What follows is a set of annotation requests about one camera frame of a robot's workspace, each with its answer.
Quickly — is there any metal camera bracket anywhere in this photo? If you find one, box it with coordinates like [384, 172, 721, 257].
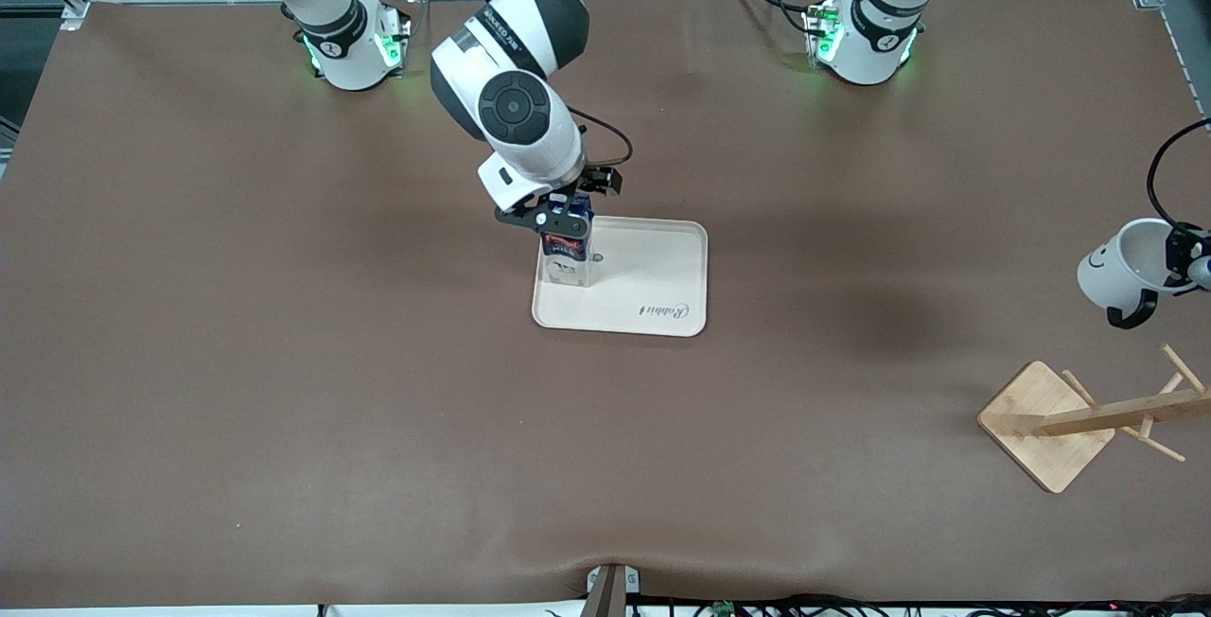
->
[586, 563, 642, 617]

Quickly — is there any blue white milk carton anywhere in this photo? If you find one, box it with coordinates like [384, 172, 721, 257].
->
[538, 208, 596, 289]

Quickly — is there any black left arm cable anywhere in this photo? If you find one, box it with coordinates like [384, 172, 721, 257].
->
[1146, 116, 1211, 232]

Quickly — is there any wooden cup rack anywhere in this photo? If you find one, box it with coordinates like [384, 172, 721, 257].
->
[977, 343, 1211, 494]

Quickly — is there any white smiley cup black handle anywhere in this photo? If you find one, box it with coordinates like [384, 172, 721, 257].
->
[1077, 217, 1201, 330]

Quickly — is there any table cover mat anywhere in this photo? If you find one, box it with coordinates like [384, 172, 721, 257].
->
[0, 0, 1211, 610]

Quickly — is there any beige rectangular tray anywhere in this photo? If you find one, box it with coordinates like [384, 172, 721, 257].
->
[532, 216, 709, 338]

